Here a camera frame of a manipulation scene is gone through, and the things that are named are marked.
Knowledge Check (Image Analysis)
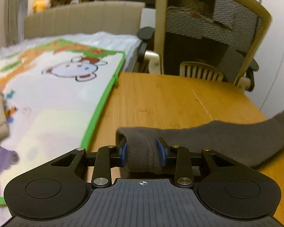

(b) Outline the dark grey knit garment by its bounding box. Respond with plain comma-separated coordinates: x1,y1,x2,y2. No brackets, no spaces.
115,111,284,177

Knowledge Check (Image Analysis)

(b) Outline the cartoon print storage bag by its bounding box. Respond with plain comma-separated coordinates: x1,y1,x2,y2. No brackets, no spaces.
0,38,126,205

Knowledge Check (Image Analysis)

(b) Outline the beige mesh office chair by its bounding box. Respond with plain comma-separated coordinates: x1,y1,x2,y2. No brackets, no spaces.
137,0,271,92

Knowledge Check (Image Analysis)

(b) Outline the beige upholstered headboard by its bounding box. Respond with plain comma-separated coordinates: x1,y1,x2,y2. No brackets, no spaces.
24,1,145,39

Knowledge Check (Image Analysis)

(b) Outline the yellow plush toy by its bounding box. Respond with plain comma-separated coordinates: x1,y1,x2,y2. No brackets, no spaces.
33,0,51,13

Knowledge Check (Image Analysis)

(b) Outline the beige curtain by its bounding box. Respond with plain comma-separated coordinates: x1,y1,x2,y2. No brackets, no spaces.
4,0,22,47

